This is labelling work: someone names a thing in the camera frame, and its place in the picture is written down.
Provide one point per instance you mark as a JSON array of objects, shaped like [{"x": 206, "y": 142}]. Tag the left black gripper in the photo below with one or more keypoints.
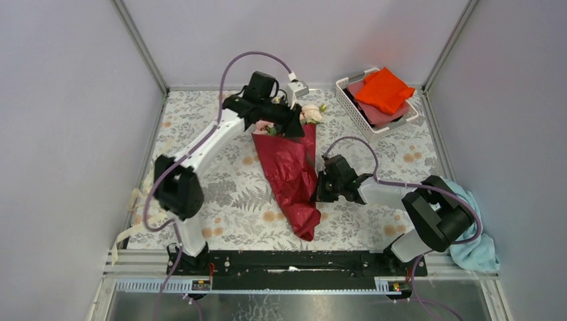
[{"x": 289, "y": 126}]

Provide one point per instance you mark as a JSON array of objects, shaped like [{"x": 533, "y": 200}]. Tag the dark red wrapping paper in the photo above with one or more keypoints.
[{"x": 289, "y": 167}]

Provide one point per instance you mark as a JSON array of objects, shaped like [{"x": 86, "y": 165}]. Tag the white plastic basket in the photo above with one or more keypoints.
[{"x": 370, "y": 133}]

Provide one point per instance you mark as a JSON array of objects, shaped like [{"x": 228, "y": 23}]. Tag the floral tablecloth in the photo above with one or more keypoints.
[{"x": 240, "y": 211}]

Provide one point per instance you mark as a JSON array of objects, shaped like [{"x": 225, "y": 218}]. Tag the pink fake flower stem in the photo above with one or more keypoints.
[{"x": 263, "y": 127}]

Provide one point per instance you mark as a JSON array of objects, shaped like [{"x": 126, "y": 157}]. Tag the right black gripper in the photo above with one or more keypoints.
[{"x": 319, "y": 194}]

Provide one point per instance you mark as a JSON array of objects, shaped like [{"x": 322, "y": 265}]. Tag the light blue towel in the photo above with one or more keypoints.
[{"x": 478, "y": 255}]

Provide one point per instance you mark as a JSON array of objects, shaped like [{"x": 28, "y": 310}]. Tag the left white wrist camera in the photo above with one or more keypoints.
[{"x": 294, "y": 90}]

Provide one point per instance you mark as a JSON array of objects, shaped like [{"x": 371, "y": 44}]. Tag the aluminium frame rail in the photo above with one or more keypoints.
[{"x": 154, "y": 263}]

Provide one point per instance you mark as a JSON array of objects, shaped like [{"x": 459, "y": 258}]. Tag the orange cloth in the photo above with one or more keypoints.
[{"x": 384, "y": 91}]

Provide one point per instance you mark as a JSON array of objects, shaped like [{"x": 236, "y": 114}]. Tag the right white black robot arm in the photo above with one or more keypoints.
[{"x": 438, "y": 215}]

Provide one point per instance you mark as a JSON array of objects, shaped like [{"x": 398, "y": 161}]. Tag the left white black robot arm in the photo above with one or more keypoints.
[{"x": 176, "y": 178}]

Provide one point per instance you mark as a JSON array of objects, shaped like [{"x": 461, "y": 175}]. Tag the pink cloth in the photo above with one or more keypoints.
[{"x": 371, "y": 114}]

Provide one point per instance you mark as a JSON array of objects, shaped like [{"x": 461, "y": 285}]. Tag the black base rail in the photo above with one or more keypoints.
[{"x": 290, "y": 270}]

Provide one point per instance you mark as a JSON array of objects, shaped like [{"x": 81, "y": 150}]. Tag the cream ribbon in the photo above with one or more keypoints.
[{"x": 135, "y": 232}]

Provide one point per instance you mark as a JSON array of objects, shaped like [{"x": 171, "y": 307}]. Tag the white fake rose stem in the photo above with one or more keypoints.
[{"x": 312, "y": 114}]

